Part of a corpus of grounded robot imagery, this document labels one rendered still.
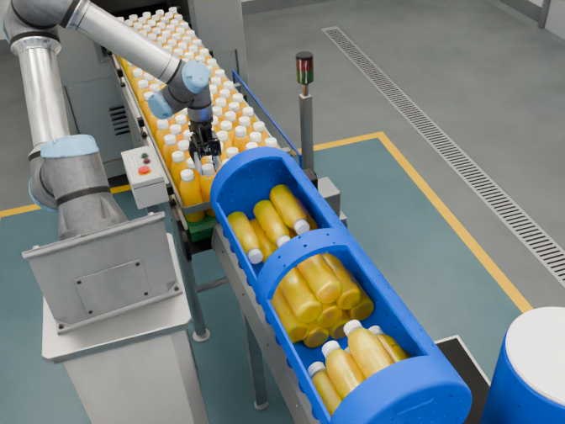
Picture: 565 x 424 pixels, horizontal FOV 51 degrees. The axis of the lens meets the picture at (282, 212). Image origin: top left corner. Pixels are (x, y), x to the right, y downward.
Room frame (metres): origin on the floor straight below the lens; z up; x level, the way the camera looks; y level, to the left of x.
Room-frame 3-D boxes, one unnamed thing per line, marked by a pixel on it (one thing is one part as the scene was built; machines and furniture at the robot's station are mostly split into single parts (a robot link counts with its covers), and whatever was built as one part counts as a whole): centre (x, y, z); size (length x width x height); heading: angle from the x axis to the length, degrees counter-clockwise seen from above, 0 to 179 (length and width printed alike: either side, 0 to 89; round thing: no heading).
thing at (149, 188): (1.58, 0.44, 1.05); 0.20 x 0.10 x 0.10; 19
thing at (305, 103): (1.96, -0.12, 0.55); 0.04 x 0.04 x 1.10; 19
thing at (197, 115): (1.54, 0.22, 1.29); 0.08 x 0.08 x 0.05
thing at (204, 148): (1.53, 0.22, 1.21); 0.09 x 0.08 x 0.12; 19
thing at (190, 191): (1.54, 0.29, 0.98); 0.07 x 0.07 x 0.17
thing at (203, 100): (1.54, 0.22, 1.37); 0.09 x 0.08 x 0.11; 138
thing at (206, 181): (1.56, 0.23, 0.98); 0.07 x 0.07 x 0.17
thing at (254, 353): (1.39, 0.14, 0.31); 0.06 x 0.06 x 0.63; 19
